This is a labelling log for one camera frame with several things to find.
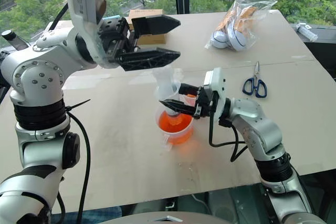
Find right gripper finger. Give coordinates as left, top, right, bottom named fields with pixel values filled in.
left=159, top=99, right=197, bottom=116
left=178, top=83, right=200, bottom=96

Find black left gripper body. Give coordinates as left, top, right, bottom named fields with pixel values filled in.
left=98, top=16, right=140, bottom=63

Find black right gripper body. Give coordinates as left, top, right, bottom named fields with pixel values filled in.
left=193, top=86, right=218, bottom=119

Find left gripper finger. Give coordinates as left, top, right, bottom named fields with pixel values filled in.
left=131, top=15, right=181, bottom=38
left=115, top=47, right=181, bottom=72

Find clear plastic cup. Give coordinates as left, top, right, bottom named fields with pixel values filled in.
left=153, top=66, right=182, bottom=118
left=154, top=81, right=197, bottom=110

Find cup with red liquid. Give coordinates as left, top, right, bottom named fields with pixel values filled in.
left=155, top=108, right=195, bottom=152

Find packaged clear syringe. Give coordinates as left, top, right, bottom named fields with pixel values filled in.
left=294, top=22, right=320, bottom=42

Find brown cardboard box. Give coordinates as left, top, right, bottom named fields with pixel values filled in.
left=128, top=8, right=167, bottom=46

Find white ball with dark stripe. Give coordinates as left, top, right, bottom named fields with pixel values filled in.
left=227, top=23, right=249, bottom=52
left=212, top=30, right=229, bottom=49

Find black zip tie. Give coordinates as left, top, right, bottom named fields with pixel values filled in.
left=65, top=99, right=91, bottom=112

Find clear plastic bag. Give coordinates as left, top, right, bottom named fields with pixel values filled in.
left=204, top=0, right=278, bottom=52

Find black knobbed device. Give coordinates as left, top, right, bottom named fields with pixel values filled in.
left=1, top=29, right=28, bottom=51

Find grey rounded robot body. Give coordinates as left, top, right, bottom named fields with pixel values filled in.
left=98, top=210, right=220, bottom=224

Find dark side table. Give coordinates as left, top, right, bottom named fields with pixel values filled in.
left=288, top=23, right=336, bottom=84

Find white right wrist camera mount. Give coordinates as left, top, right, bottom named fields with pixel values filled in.
left=203, top=67, right=227, bottom=120

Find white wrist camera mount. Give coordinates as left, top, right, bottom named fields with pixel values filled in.
left=65, top=0, right=109, bottom=69
left=203, top=67, right=227, bottom=120

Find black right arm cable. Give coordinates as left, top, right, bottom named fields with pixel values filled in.
left=208, top=113, right=249, bottom=163

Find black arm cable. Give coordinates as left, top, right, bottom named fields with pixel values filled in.
left=48, top=3, right=92, bottom=224
left=208, top=113, right=249, bottom=163

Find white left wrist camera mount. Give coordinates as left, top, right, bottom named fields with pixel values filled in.
left=65, top=0, right=109, bottom=69

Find blue handled scissors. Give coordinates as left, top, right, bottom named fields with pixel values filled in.
left=241, top=60, right=268, bottom=99

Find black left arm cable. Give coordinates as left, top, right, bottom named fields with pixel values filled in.
left=48, top=3, right=92, bottom=224

